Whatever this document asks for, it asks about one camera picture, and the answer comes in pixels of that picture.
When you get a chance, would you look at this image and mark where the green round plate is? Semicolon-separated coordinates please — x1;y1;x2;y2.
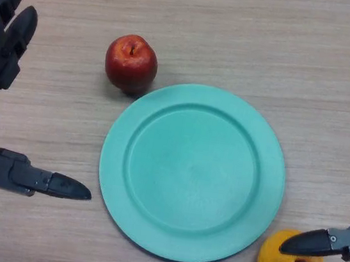
88;72;297;262

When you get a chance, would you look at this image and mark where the red apple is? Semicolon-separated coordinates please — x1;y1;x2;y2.
101;31;162;99

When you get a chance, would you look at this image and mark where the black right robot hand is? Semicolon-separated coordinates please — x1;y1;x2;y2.
278;3;350;262

